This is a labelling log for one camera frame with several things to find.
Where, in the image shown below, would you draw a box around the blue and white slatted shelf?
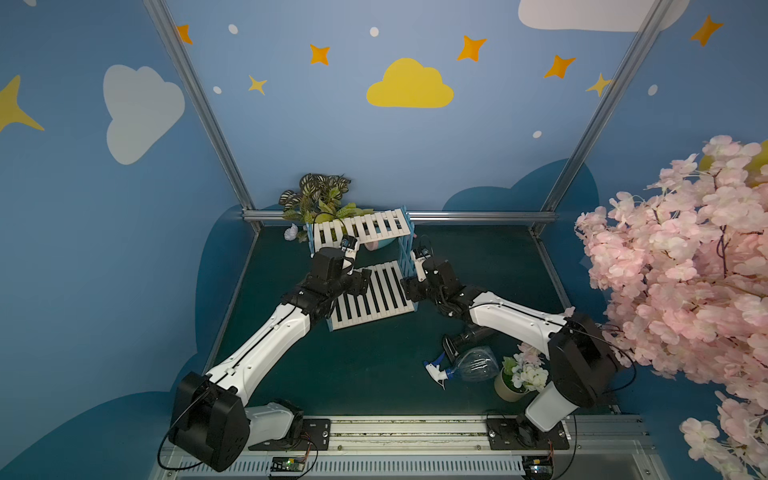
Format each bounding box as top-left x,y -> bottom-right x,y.
307,207 -> 418,331

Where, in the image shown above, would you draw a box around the clear blue-white spray bottle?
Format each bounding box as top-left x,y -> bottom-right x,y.
423,346 -> 501,389

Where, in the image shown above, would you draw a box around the teal pink spray bottle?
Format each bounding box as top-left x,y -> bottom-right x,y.
360,238 -> 395,252

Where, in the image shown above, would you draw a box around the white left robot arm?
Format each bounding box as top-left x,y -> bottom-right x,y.
163,236 -> 371,472

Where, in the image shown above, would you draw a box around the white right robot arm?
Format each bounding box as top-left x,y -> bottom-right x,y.
401,251 -> 629,434

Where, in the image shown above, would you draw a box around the clear vase with daisies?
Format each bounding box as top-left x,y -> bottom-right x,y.
278,173 -> 374,242

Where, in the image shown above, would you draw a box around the small pot white flowers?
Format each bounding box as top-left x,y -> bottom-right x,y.
494,343 -> 549,403

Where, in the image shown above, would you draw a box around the pink cherry blossom tree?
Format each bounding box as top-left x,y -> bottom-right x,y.
574,135 -> 767,479

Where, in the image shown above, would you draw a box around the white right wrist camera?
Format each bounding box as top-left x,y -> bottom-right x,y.
411,247 -> 432,282

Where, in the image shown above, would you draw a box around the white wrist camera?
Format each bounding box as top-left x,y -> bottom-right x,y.
340,235 -> 359,269
411,247 -> 432,282

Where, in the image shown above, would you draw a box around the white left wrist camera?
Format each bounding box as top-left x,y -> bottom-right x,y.
340,235 -> 359,269

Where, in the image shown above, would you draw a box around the aluminium back frame rail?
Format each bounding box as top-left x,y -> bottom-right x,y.
242,209 -> 558,226

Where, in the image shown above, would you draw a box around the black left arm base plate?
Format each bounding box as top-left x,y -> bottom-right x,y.
247,418 -> 332,451

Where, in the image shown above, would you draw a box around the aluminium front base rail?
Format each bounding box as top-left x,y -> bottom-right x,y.
149,413 -> 669,479

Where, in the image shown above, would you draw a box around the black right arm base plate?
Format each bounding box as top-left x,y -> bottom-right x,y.
485,417 -> 571,451

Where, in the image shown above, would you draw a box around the aluminium right corner post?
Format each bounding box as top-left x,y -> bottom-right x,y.
540,0 -> 674,216

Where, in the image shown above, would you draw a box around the aluminium corner post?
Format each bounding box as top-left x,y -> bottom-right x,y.
540,0 -> 674,216
143,0 -> 254,211

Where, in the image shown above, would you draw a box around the aluminium left corner post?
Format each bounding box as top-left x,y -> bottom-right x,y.
143,0 -> 254,211

